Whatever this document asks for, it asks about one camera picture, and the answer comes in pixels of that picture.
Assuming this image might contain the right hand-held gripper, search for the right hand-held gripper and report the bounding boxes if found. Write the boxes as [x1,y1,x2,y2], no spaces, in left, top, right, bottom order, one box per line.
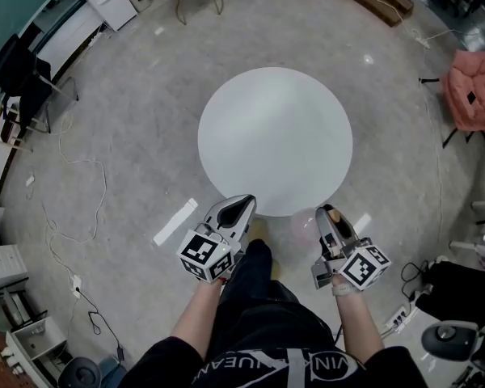
[310,205,392,292]

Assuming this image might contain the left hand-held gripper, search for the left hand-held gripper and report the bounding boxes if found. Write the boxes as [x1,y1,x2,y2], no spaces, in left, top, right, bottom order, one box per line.
[175,193,259,285]

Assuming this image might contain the person's left forearm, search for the person's left forearm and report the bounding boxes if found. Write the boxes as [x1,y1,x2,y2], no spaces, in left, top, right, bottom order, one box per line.
[169,279,228,363]

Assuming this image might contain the person's right forearm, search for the person's right forearm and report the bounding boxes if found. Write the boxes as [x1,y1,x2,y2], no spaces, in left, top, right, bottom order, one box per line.
[334,293,386,362]

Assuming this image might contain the round white table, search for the round white table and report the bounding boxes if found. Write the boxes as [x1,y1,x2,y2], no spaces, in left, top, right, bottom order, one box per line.
[196,66,354,218]

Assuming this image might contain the tan shoe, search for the tan shoe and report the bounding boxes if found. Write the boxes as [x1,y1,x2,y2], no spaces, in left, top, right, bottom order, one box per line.
[268,256,286,283]
[246,217,270,244]

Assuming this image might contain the white wristband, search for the white wristband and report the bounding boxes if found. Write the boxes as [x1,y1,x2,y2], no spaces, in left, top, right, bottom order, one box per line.
[331,281,359,297]

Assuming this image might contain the black trousers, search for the black trousers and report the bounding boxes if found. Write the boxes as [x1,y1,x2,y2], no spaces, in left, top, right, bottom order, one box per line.
[213,238,340,353]

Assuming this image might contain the white multi-socket power strip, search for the white multi-socket power strip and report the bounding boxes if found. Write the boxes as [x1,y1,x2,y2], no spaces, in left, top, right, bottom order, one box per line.
[381,302,414,334]

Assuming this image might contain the white metal rack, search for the white metal rack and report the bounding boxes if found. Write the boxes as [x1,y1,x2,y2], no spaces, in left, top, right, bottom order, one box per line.
[448,198,485,255]

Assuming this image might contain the dark grey round appliance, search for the dark grey round appliance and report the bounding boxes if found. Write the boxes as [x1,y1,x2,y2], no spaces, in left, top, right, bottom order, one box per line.
[57,356,103,388]
[421,320,480,364]

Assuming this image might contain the black printed t-shirt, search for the black printed t-shirt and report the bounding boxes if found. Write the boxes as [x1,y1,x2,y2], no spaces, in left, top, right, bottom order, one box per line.
[119,335,429,388]

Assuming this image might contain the pink padded chair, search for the pink padded chair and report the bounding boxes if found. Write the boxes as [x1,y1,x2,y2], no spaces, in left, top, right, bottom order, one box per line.
[440,48,485,150]

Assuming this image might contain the white drawer cabinet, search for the white drawer cabinet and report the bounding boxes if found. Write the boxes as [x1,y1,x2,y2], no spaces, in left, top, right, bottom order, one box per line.
[0,243,30,299]

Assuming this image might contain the white open box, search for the white open box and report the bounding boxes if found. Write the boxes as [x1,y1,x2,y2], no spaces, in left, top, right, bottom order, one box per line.
[5,316,69,380]

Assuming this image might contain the black office chair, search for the black office chair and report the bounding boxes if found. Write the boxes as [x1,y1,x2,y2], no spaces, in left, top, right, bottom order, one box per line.
[0,33,80,135]

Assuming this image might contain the tangled black cables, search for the tangled black cables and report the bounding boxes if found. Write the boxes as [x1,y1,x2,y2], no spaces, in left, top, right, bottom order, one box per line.
[399,259,430,301]

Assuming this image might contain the long white floor cable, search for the long white floor cable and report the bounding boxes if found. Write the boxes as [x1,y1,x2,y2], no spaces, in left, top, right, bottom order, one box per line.
[26,111,108,282]

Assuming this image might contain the black power adapter cable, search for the black power adapter cable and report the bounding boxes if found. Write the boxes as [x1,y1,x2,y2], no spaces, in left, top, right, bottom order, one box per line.
[76,289,127,362]

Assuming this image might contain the white power strip long cable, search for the white power strip long cable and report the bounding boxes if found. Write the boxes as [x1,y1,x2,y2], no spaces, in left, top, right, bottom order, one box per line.
[395,10,433,51]

